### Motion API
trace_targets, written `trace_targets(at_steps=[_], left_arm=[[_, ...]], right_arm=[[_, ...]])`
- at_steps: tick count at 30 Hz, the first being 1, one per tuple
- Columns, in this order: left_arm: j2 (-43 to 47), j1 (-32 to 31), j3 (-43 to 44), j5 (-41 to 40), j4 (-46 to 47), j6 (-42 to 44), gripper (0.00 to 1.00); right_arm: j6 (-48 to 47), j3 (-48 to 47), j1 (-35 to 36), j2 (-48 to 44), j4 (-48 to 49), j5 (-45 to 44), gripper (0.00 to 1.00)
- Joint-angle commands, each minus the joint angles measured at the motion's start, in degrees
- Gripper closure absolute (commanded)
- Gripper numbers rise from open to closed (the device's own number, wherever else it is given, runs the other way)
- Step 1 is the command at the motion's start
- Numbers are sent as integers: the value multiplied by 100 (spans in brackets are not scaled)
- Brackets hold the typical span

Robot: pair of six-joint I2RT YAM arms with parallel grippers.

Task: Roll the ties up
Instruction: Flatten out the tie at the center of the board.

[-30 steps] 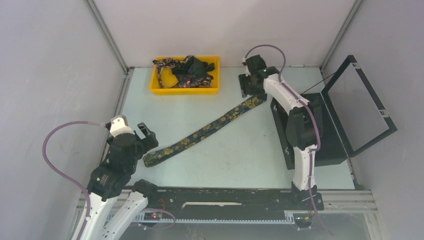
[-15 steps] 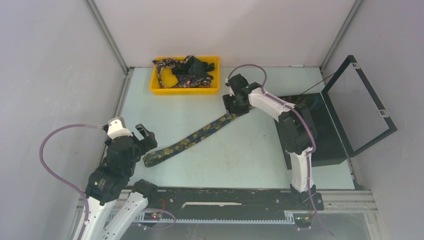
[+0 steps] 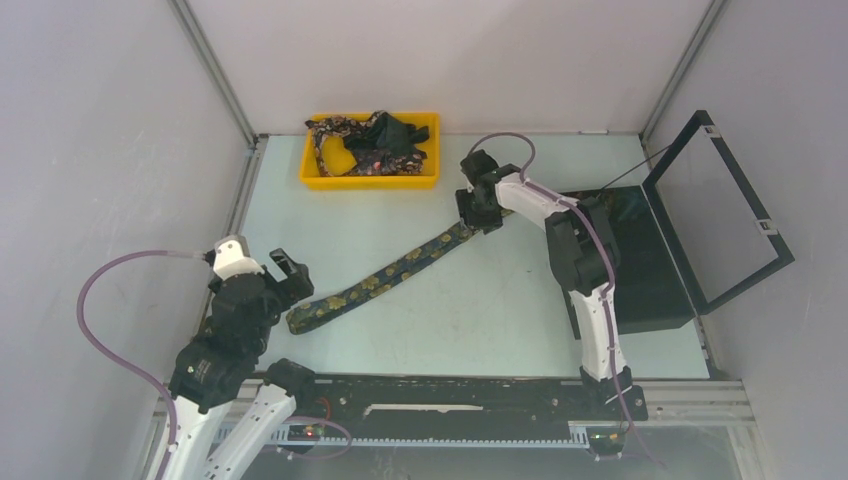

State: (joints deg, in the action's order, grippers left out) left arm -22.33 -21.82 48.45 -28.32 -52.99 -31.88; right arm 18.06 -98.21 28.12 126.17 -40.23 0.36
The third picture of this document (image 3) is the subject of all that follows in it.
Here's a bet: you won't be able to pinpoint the navy gold floral tie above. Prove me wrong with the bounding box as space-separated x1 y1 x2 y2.
285 221 492 335

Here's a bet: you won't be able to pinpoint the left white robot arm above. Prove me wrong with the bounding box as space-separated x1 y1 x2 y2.
154 238 316 479

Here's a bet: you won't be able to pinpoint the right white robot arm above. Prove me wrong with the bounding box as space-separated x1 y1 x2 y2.
455 150 632 418

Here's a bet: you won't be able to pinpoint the rolled ties in box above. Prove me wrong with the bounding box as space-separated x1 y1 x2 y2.
568 189 627 223

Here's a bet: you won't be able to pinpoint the black pink floral tie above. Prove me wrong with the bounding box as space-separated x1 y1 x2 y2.
305 112 428 177

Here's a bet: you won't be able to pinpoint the dark green tie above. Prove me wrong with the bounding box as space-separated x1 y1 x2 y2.
343 111 430 155

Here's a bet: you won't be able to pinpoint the yellow plastic bin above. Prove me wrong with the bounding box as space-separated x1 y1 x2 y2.
299 110 440 191

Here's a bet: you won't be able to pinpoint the black storage box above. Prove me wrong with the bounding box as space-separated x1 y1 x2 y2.
556 185 705 336

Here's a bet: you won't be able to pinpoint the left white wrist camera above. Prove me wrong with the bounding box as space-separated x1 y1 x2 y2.
203 234 264 280

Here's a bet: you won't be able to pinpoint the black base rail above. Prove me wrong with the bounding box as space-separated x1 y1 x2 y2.
272 374 649 443

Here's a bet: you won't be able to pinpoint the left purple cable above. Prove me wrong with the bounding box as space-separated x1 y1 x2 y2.
76 249 213 480

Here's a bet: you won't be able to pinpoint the black box lid frame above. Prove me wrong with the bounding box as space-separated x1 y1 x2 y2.
642 110 795 315

